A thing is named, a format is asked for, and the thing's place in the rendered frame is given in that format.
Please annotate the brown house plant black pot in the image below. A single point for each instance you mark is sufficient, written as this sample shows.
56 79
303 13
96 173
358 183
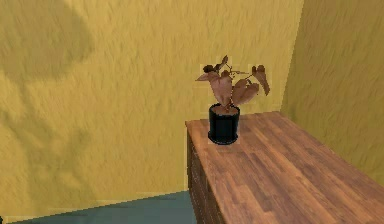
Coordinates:
224 126

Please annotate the brown wooden chest of drawers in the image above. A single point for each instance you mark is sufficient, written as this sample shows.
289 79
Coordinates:
286 180

